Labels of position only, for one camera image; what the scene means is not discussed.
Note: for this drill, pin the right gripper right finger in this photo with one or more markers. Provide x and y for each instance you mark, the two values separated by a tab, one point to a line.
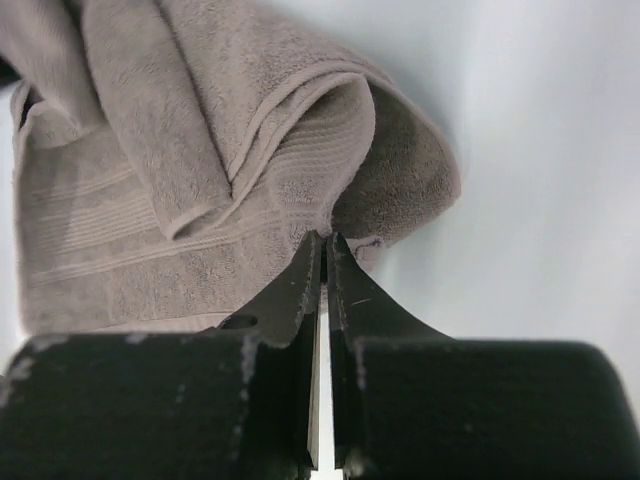
410	402

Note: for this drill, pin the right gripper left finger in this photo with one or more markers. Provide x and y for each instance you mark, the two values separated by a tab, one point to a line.
231	402

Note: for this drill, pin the grey towel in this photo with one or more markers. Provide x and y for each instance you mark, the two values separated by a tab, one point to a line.
171	155

